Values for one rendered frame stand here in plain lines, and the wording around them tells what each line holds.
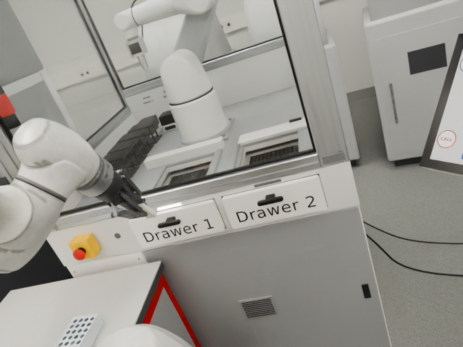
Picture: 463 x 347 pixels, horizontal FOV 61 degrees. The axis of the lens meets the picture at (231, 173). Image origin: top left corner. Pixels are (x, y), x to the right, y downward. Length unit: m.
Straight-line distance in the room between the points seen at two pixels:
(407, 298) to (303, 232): 0.89
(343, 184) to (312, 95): 0.28
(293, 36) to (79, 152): 0.56
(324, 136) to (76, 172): 0.62
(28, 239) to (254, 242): 0.70
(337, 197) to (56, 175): 0.75
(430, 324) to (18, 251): 1.58
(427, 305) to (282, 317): 0.75
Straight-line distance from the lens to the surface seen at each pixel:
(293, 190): 1.12
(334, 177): 1.13
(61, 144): 0.79
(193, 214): 1.20
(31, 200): 0.78
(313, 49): 1.00
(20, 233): 0.77
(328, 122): 1.06
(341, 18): 4.20
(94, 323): 1.20
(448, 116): 1.00
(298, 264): 1.30
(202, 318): 1.52
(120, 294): 1.29
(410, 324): 1.91
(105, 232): 1.36
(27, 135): 0.79
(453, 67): 1.03
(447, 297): 2.01
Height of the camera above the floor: 1.46
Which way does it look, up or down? 24 degrees down
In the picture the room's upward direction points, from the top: 21 degrees counter-clockwise
